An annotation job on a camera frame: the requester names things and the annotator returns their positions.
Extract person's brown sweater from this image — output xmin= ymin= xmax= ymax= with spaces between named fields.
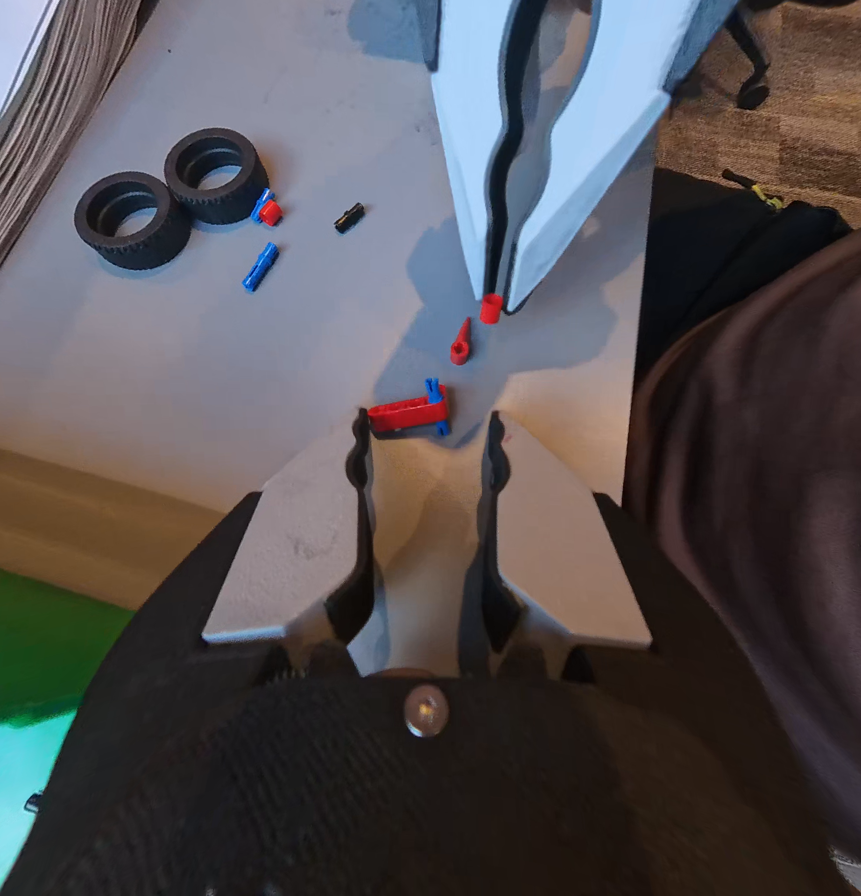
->
xmin=623 ymin=224 xmax=861 ymax=896

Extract black yellow tool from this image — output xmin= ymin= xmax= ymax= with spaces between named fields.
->
xmin=721 ymin=168 xmax=785 ymax=211

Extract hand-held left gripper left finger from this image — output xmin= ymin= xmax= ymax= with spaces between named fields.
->
xmin=201 ymin=407 xmax=379 ymax=659

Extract red angled beam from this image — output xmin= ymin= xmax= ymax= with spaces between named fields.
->
xmin=367 ymin=395 xmax=451 ymax=435

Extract open instruction booklet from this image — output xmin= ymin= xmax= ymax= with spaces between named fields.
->
xmin=0 ymin=0 xmax=144 ymax=295

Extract person's black pants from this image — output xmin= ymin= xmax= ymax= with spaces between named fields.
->
xmin=634 ymin=168 xmax=855 ymax=393

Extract black rubber toy tire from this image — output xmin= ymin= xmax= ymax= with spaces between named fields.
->
xmin=73 ymin=171 xmax=192 ymax=272
xmin=164 ymin=128 xmax=270 ymax=226

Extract grey desk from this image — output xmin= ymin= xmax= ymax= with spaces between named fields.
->
xmin=0 ymin=0 xmax=656 ymax=680

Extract black office chair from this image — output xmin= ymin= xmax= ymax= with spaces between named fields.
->
xmin=725 ymin=0 xmax=775 ymax=109

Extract green plastic bin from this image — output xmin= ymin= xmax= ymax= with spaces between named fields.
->
xmin=0 ymin=563 xmax=137 ymax=869

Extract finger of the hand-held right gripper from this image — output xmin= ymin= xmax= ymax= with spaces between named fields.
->
xmin=430 ymin=0 xmax=515 ymax=300
xmin=504 ymin=0 xmax=708 ymax=316

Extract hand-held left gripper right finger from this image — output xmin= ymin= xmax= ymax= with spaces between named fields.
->
xmin=476 ymin=411 xmax=654 ymax=680

